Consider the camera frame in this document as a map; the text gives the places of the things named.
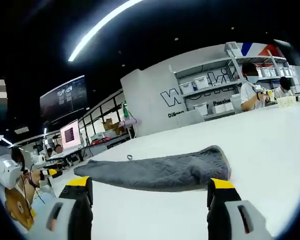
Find long ceiling light strip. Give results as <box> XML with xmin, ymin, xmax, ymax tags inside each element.
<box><xmin>67</xmin><ymin>0</ymin><xmax>144</xmax><ymax>63</ymax></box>

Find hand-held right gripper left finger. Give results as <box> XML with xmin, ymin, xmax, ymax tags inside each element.
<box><xmin>31</xmin><ymin>176</ymin><xmax>94</xmax><ymax>240</ymax></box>

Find white table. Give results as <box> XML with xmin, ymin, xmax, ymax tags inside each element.
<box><xmin>47</xmin><ymin>102</ymin><xmax>300</xmax><ymax>240</ymax></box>

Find white chest device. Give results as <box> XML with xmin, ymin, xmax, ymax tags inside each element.
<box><xmin>0</xmin><ymin>152</ymin><xmax>23</xmax><ymax>190</ymax></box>

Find row of white storage boxes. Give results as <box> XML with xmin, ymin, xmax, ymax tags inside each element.
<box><xmin>179</xmin><ymin>66</ymin><xmax>300</xmax><ymax>116</ymax></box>

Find grey chair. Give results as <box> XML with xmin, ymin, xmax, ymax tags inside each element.
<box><xmin>176</xmin><ymin>109</ymin><xmax>206</xmax><ymax>128</ymax></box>

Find large dark wall screen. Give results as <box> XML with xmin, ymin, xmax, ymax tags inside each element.
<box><xmin>39</xmin><ymin>75</ymin><xmax>88</xmax><ymax>119</ymax></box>

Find standing desk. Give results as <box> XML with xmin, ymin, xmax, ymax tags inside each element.
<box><xmin>46</xmin><ymin>147</ymin><xmax>91</xmax><ymax>166</ymax></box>

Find grey towel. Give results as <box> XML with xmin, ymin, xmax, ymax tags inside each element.
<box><xmin>73</xmin><ymin>144</ymin><xmax>232</xmax><ymax>190</ymax></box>

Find white patterned box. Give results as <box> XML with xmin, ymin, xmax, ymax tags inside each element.
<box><xmin>276</xmin><ymin>96</ymin><xmax>298</xmax><ymax>109</ymax></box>

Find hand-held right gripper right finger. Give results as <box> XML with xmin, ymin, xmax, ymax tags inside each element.
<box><xmin>206</xmin><ymin>177</ymin><xmax>274</xmax><ymax>240</ymax></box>

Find pink screen monitor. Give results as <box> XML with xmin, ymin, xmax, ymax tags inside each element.
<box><xmin>59</xmin><ymin>119</ymin><xmax>82</xmax><ymax>151</ymax></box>

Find red flat item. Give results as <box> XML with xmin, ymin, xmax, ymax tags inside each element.
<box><xmin>90</xmin><ymin>138</ymin><xmax>109</xmax><ymax>146</ymax></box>

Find person's light blue trousers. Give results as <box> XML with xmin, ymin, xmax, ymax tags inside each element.
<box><xmin>29</xmin><ymin>186</ymin><xmax>59</xmax><ymax>214</ymax></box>

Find stack of grey bins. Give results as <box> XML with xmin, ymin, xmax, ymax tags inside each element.
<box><xmin>224</xmin><ymin>41</ymin><xmax>239</xmax><ymax>55</ymax></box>

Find stack of cardboard boxes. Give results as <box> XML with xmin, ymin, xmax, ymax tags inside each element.
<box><xmin>102</xmin><ymin>118</ymin><xmax>124</xmax><ymax>136</ymax></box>

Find metal shelf rack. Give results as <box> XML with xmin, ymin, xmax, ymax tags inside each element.
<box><xmin>168</xmin><ymin>41</ymin><xmax>300</xmax><ymax>119</ymax></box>

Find purple rolled mat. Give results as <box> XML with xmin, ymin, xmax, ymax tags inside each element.
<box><xmin>117</xmin><ymin>118</ymin><xmax>142</xmax><ymax>127</ymax></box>

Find person's left hand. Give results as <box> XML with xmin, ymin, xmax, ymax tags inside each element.
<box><xmin>30</xmin><ymin>171</ymin><xmax>42</xmax><ymax>186</ymax></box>

